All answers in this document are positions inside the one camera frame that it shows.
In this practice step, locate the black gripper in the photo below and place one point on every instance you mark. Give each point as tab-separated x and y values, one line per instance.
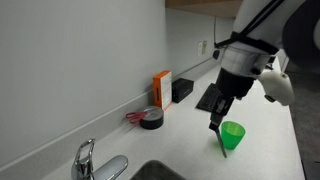
230	86

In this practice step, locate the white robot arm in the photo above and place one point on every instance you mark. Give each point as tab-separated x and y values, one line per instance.
261	29

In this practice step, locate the green plastic cup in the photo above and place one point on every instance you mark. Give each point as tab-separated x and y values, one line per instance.
232	134

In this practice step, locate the black computer keyboard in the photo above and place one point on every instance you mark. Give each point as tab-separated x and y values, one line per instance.
209	98

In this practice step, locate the black rectangular box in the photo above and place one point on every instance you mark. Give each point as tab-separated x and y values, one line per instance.
181	88

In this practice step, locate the orange and white box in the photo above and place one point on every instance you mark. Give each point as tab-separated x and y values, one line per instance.
162	89

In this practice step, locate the black tape roll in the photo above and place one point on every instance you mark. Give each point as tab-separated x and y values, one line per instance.
153	119

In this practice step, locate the stainless steel sink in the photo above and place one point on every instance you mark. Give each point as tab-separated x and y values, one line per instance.
156	170

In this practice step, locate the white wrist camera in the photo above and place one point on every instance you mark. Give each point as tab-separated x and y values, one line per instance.
277	87

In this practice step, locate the wall power outlet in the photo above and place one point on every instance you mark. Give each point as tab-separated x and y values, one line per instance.
202	46

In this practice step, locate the red handled scissors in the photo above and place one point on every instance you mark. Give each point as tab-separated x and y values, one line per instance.
135	117

